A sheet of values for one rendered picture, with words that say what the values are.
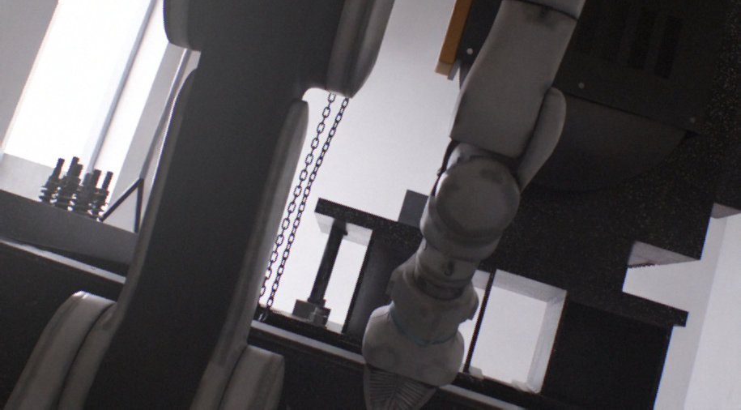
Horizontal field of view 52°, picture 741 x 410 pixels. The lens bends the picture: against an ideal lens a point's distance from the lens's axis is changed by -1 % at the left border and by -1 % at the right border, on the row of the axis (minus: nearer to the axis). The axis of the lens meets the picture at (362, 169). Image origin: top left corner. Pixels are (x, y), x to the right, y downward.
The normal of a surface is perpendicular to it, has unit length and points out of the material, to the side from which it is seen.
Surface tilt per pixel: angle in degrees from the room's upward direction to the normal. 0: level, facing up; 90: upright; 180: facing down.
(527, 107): 105
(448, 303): 46
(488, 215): 138
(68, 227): 90
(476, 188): 129
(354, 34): 122
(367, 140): 90
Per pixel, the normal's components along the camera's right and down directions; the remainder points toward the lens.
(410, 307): -0.67, 0.33
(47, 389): 0.11, -0.50
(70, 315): 0.26, -0.85
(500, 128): -0.17, 0.44
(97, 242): 0.94, 0.26
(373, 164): -0.14, -0.22
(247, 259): -0.07, 0.11
